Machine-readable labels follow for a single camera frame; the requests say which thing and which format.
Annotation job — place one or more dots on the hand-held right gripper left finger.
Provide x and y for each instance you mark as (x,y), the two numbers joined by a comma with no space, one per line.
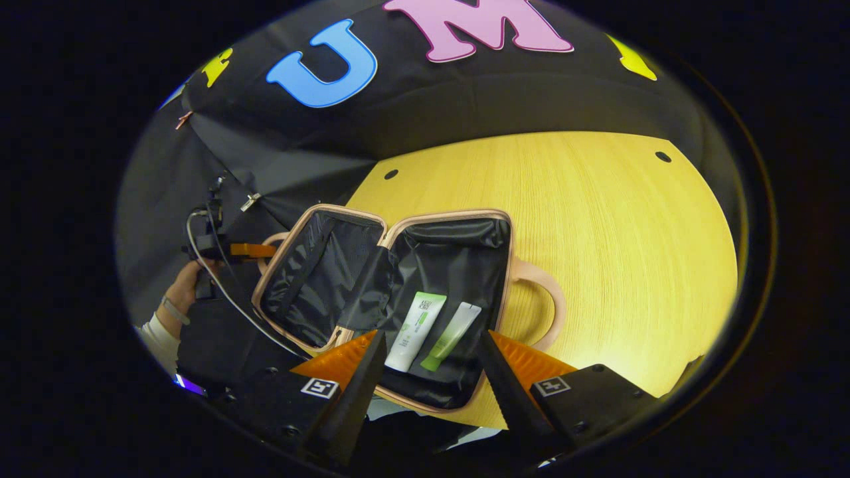
(362,405)

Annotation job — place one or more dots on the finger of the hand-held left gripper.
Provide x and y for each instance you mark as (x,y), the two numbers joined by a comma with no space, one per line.
(252,250)

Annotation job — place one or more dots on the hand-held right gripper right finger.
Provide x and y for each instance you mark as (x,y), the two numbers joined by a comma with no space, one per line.
(511,398)

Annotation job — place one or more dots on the green skin care tube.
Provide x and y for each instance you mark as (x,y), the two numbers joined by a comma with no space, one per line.
(451,335)

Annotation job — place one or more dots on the white skin care tube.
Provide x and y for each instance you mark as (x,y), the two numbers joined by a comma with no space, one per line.
(412,332)

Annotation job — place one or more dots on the pink suitcase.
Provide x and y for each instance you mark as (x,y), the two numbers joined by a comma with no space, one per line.
(438,265)

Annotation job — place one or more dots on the silver metal clip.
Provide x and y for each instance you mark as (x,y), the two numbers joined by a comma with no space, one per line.
(250,201)

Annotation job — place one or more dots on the grey wristband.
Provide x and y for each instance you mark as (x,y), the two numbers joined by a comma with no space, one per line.
(176,311)

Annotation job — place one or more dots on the copper clip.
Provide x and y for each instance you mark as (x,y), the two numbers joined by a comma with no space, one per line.
(182,119)

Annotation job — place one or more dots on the black backdrop cloth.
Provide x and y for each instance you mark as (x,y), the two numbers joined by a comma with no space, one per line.
(398,113)

